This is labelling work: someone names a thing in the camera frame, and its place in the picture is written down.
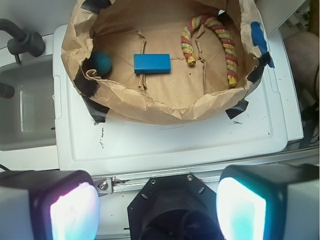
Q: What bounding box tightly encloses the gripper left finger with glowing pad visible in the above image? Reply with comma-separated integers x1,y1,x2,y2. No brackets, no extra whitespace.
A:
0,170,100,240

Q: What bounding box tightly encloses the blue tape strip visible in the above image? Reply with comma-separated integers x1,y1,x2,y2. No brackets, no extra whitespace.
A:
250,21,275,69

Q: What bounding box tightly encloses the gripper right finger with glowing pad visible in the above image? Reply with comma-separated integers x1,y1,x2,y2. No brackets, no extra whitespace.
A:
216,163,320,240

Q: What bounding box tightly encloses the metal corner bracket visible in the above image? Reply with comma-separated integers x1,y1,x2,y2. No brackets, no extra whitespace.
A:
93,176,117,197

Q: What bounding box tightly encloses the brown paper bag basin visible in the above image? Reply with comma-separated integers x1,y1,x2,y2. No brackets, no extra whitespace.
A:
61,0,272,125

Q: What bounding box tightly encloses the dark grey faucet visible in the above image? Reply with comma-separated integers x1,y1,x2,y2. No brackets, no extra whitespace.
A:
0,18,46,65

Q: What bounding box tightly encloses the blue rectangular block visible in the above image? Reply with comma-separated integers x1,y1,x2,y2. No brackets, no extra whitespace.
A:
133,53,171,74

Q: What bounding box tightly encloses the grey plastic sink basin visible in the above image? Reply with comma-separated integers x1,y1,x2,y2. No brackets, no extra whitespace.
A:
0,55,56,151

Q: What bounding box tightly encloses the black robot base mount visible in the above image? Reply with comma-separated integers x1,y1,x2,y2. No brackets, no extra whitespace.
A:
127,173,225,240

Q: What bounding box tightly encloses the white plastic tray lid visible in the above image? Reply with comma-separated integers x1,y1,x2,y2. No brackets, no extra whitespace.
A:
53,25,304,176

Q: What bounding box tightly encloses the aluminium extrusion rail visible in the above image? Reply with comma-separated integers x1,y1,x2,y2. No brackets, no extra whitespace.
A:
92,146,320,196

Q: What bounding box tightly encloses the teal yarn ball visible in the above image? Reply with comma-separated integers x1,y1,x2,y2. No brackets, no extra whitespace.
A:
88,51,112,76

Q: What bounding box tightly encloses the multicolour twisted rope toy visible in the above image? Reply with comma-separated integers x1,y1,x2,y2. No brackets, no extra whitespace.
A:
180,15,238,88

